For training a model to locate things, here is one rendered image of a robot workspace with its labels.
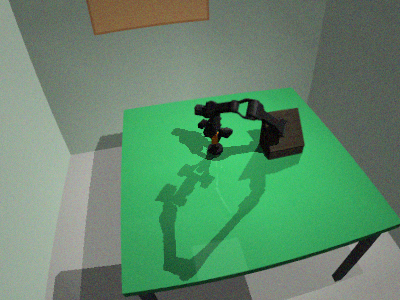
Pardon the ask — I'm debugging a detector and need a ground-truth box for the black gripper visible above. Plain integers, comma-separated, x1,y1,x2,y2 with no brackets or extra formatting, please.
198,117,233,142

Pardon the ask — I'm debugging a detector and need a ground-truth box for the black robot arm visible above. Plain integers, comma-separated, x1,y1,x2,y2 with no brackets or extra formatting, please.
194,98,287,138

